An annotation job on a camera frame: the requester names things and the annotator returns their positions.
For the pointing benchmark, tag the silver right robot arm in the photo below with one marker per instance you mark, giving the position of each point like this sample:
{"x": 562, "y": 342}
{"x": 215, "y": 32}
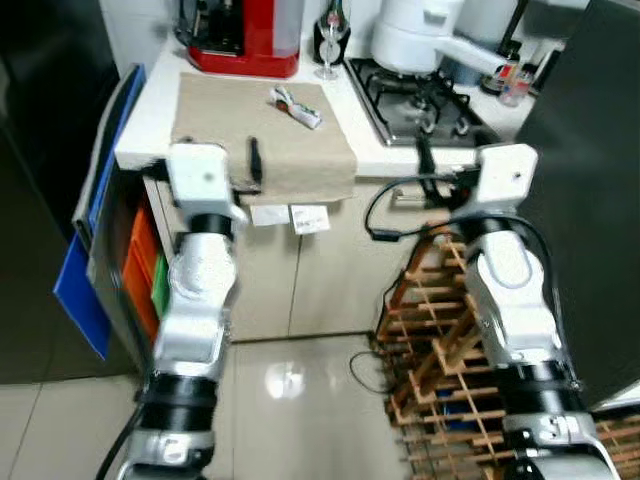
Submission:
{"x": 510, "y": 300}

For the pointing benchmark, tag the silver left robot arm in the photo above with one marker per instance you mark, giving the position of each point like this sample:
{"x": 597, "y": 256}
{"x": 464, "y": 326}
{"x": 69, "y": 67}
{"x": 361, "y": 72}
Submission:
{"x": 195, "y": 300}

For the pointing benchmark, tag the beige table runner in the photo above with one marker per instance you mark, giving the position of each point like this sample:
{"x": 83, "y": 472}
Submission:
{"x": 230, "y": 130}

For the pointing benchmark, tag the plain white paper tag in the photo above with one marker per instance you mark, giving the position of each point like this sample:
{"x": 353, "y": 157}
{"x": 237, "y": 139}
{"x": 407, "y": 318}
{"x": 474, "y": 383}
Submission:
{"x": 270, "y": 215}

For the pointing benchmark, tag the steel gas hob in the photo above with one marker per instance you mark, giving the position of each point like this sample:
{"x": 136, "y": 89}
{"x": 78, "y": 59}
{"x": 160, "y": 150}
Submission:
{"x": 420, "y": 110}

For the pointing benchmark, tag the crumpled white wrapper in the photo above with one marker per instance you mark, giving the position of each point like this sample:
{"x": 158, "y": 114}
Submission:
{"x": 300, "y": 108}

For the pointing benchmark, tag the printed white paper tag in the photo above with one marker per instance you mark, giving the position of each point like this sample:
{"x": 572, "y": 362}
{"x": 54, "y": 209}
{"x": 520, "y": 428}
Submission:
{"x": 310, "y": 220}

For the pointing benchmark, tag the small spice jar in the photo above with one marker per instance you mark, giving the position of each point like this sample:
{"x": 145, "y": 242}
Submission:
{"x": 518, "y": 92}
{"x": 506, "y": 76}

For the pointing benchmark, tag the red coffee machine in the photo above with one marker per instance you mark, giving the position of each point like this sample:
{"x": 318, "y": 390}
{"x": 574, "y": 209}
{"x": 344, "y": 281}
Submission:
{"x": 250, "y": 40}

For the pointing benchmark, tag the clear stemmed glass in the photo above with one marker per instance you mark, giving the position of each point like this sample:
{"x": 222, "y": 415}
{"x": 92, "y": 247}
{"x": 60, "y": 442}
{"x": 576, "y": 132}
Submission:
{"x": 328, "y": 50}

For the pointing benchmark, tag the orange plastic board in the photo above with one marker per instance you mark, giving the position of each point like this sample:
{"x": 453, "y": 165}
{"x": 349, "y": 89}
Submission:
{"x": 140, "y": 270}

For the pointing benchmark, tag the green plastic board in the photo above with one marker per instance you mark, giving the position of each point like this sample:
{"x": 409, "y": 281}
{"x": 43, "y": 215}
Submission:
{"x": 160, "y": 290}

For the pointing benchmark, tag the wooden slatted rack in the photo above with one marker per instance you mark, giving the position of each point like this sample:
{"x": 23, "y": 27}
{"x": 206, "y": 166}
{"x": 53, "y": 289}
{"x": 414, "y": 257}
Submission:
{"x": 430, "y": 340}

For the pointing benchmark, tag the blue plastic board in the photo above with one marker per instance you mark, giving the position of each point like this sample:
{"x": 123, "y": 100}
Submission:
{"x": 80, "y": 290}

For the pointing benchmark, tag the dark grey tall cabinet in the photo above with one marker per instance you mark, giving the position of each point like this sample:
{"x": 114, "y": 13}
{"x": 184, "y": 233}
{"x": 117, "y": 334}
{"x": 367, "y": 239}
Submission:
{"x": 40, "y": 120}

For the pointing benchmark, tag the white counter unit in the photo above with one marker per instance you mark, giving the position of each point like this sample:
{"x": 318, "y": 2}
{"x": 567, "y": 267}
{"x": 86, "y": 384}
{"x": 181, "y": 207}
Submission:
{"x": 620, "y": 397}

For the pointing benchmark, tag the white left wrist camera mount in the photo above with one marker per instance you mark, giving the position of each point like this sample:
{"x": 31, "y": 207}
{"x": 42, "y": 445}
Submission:
{"x": 200, "y": 175}

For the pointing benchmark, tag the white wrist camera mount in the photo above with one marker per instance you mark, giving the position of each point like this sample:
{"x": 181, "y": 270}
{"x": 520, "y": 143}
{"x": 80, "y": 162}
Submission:
{"x": 200, "y": 175}
{"x": 505, "y": 175}

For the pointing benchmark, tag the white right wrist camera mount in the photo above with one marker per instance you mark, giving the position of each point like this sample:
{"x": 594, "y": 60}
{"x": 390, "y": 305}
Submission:
{"x": 505, "y": 175}

